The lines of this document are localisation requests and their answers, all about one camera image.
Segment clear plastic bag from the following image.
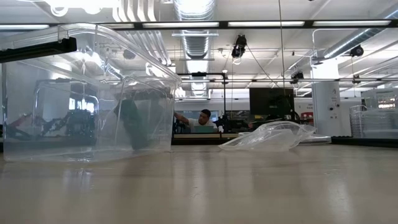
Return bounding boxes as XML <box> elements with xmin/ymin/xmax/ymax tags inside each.
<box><xmin>98</xmin><ymin>75</ymin><xmax>175</xmax><ymax>151</ymax></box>
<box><xmin>218</xmin><ymin>120</ymin><xmax>317</xmax><ymax>152</ymax></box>

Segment clear container with black clips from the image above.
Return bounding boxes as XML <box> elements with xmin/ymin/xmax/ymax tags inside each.
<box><xmin>0</xmin><ymin>22</ymin><xmax>183</xmax><ymax>163</ymax></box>

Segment person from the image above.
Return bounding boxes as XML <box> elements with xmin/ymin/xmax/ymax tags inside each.
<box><xmin>173</xmin><ymin>108</ymin><xmax>219</xmax><ymax>134</ymax></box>

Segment black monitor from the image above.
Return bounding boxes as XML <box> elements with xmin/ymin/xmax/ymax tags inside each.
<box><xmin>249</xmin><ymin>87</ymin><xmax>296</xmax><ymax>118</ymax></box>

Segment red storage bins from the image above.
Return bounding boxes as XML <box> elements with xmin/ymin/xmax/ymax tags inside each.
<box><xmin>300</xmin><ymin>111</ymin><xmax>315</xmax><ymax>126</ymax></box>

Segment white building column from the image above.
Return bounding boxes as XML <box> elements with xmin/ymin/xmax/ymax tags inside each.
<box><xmin>311</xmin><ymin>58</ymin><xmax>343</xmax><ymax>137</ymax></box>

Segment black overhead light bar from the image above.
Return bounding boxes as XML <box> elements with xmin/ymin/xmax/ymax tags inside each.
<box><xmin>0</xmin><ymin>19</ymin><xmax>398</xmax><ymax>31</ymax></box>

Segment clear plastic container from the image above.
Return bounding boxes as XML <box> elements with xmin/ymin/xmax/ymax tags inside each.
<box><xmin>349</xmin><ymin>88</ymin><xmax>398</xmax><ymax>139</ymax></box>

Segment black aluminium table frame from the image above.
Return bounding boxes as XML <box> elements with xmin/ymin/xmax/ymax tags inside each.
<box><xmin>170</xmin><ymin>136</ymin><xmax>398</xmax><ymax>148</ymax></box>

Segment black station frame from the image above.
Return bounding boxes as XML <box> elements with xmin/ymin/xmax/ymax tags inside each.
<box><xmin>175</xmin><ymin>72</ymin><xmax>228</xmax><ymax>138</ymax></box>

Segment silver ventilation duct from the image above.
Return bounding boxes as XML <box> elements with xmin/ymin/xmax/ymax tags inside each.
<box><xmin>172</xmin><ymin>0</ymin><xmax>216</xmax><ymax>98</ymax></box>
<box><xmin>323</xmin><ymin>8</ymin><xmax>398</xmax><ymax>60</ymax></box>

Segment thin hanging cable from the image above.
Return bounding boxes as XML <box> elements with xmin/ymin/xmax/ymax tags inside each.
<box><xmin>277</xmin><ymin>0</ymin><xmax>286</xmax><ymax>94</ymax></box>

